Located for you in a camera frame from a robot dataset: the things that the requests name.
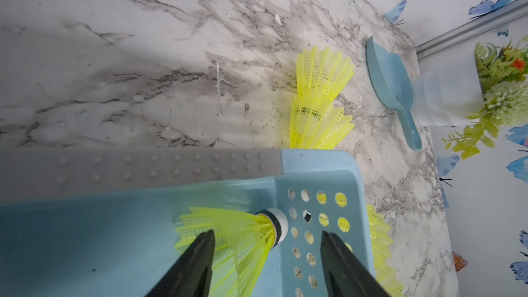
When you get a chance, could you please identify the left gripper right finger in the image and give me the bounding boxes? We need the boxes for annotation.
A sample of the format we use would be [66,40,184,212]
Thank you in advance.
[320,231,389,297]

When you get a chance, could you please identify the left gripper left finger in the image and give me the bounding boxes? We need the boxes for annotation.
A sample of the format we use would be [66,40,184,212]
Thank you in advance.
[146,230,215,297]

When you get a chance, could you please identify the yellow shuttlecock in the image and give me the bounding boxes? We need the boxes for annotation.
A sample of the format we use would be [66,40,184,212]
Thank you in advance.
[175,207,289,296]
[367,204,404,297]
[296,46,356,101]
[289,96,355,150]

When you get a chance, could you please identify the light blue plastic storage basket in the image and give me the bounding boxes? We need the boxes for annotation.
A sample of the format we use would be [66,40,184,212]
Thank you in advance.
[1,148,375,296]

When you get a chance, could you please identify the light blue plastic scoop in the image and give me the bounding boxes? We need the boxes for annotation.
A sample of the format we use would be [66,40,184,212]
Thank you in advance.
[366,37,422,151]

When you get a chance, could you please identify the artificial plant in white pot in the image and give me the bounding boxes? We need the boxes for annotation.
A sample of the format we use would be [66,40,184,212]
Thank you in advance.
[411,37,527,160]

